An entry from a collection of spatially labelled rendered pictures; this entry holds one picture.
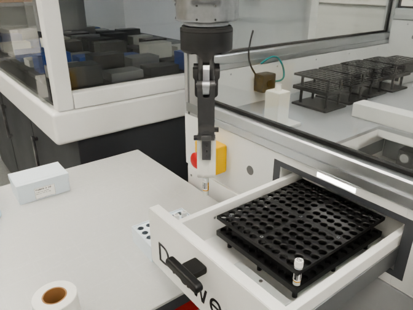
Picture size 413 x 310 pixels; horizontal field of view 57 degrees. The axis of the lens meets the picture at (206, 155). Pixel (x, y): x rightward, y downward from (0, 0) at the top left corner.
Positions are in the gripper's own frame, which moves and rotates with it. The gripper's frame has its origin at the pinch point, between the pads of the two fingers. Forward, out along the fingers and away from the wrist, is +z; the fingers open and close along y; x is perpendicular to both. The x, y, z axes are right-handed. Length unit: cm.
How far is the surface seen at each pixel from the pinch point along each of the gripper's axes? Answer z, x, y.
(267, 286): 15.5, 9.1, 13.0
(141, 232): 20.8, -13.5, -7.8
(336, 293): 13.0, 17.9, 16.7
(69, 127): 15, -43, -54
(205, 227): 14.1, -0.2, 0.2
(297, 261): 9.1, 12.7, 14.9
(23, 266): 24.3, -35.3, -1.4
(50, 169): 19, -41, -33
